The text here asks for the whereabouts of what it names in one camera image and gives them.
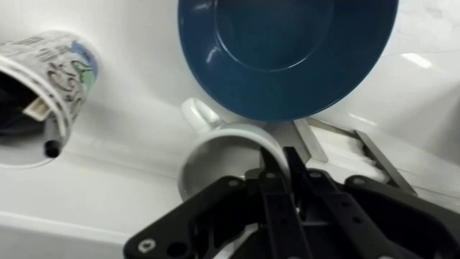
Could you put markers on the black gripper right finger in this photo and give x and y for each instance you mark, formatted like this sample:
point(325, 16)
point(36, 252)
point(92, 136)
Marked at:
point(382, 221)

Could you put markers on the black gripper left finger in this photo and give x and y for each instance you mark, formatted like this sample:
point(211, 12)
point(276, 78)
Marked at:
point(210, 216)

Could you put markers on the white teacup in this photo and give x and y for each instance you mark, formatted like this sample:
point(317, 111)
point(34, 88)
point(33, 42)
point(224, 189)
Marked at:
point(215, 153)

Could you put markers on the blue bowl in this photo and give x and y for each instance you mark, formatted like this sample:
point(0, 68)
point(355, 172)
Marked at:
point(287, 58)

